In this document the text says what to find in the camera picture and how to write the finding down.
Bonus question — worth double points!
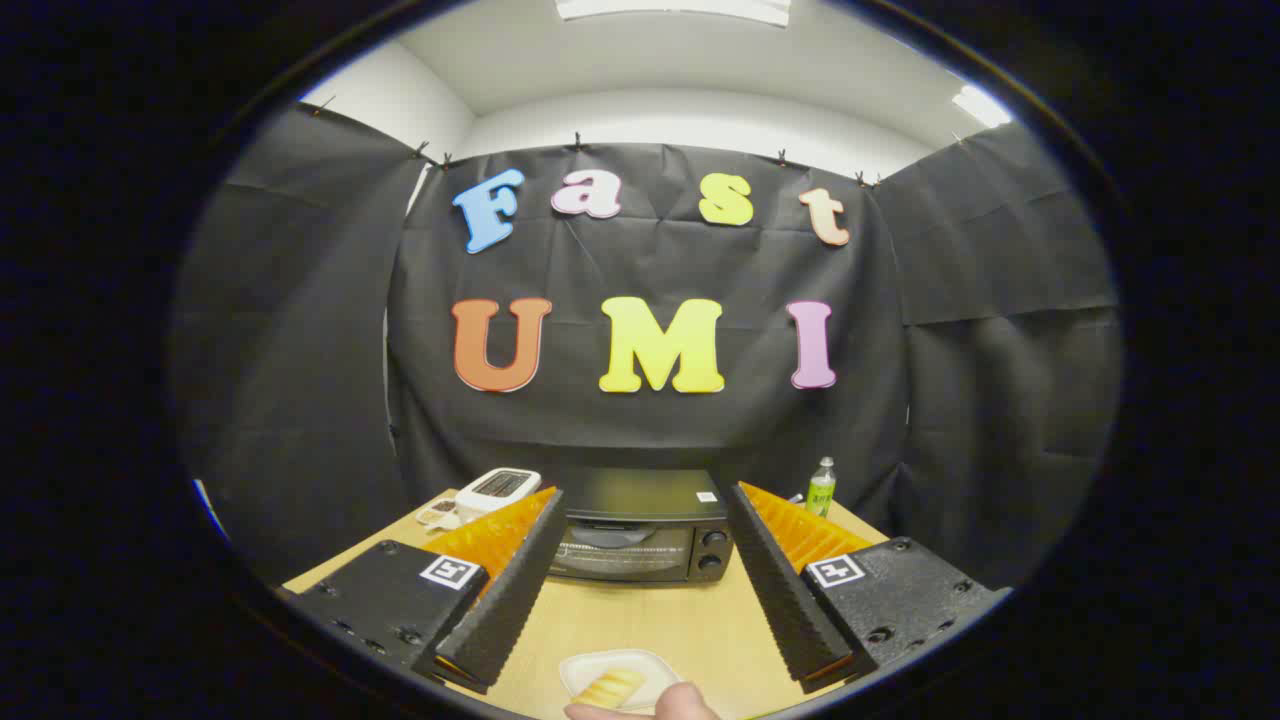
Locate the white plate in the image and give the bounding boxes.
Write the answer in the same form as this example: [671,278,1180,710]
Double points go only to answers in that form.
[558,648,684,714]

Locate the black toaster oven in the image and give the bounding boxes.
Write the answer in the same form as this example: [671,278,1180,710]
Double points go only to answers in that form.
[548,467,743,586]

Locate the black backdrop cloth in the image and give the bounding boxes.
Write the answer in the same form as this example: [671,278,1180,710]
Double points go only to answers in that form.
[168,100,1126,591]

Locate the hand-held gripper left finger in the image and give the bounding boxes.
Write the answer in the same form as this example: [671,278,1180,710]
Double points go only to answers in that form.
[285,486,568,696]

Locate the white pop-up toaster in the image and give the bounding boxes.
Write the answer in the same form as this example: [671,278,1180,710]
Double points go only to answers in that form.
[454,467,543,522]

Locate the ceiling light panel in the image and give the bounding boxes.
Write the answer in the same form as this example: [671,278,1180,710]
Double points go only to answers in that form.
[555,0,792,28]
[951,84,1014,130]

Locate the green label drink bottle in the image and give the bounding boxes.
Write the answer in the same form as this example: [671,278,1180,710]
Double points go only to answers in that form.
[805,456,838,519]

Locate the bread roll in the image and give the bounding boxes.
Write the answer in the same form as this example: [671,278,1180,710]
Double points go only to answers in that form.
[576,667,647,710]

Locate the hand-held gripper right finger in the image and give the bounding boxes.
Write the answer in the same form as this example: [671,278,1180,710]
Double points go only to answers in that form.
[722,481,1011,695]

